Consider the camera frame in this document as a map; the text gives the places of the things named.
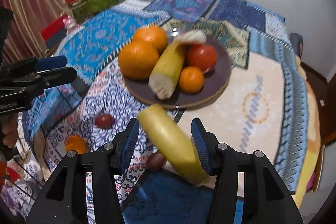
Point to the purple round plate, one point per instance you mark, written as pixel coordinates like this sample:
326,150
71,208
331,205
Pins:
215,77

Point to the small tangerine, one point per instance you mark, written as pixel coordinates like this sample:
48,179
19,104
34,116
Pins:
191,79
76,144

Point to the white floral cloth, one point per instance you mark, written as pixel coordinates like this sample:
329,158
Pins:
18,192

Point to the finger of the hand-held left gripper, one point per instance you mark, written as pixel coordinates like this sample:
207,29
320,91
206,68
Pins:
52,62
61,76

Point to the sugarcane piece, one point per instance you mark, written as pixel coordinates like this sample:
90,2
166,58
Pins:
168,69
173,140

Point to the red gift box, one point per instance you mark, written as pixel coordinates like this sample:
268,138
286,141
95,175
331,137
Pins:
53,32

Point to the pink bunny toy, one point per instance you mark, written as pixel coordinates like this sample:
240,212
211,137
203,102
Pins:
69,24

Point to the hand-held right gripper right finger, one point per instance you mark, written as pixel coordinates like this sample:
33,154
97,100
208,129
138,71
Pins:
200,146

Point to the peeled pomelo segment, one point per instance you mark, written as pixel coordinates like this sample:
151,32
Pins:
191,37

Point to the blue patchwork blanket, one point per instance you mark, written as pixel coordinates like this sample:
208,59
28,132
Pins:
262,113

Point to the large orange with sticker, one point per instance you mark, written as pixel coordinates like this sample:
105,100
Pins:
138,60

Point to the small red jujube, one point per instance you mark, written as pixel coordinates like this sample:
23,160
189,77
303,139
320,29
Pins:
104,121
156,161

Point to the red tomato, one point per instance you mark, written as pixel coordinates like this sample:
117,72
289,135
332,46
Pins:
202,56

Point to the green storage box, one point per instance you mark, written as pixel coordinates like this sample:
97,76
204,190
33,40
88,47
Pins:
93,5

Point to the grey pillow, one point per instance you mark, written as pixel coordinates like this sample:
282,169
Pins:
296,44

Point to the person's left hand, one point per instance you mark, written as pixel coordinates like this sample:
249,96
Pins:
10,134

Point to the small paper on floor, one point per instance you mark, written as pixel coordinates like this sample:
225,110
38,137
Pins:
322,102

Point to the striped brown curtain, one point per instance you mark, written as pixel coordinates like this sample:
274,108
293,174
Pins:
29,1

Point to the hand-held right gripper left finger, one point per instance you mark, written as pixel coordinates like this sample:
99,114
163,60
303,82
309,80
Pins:
129,145

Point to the plain orange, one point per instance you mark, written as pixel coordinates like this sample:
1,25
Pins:
151,36

